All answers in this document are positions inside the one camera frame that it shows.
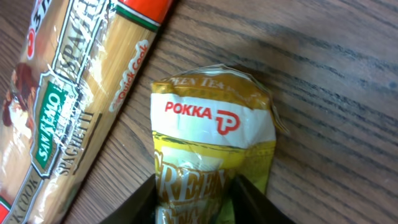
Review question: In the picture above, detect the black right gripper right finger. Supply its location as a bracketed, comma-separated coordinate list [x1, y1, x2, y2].
[231, 175, 295, 224]

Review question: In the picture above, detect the orange spaghetti packet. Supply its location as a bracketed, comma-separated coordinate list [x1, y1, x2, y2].
[1, 0, 172, 223]

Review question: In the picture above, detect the green snack packet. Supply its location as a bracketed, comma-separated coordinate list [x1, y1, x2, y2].
[150, 65, 285, 223]

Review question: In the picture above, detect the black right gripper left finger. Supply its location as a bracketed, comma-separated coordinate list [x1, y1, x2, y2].
[100, 174, 156, 224]

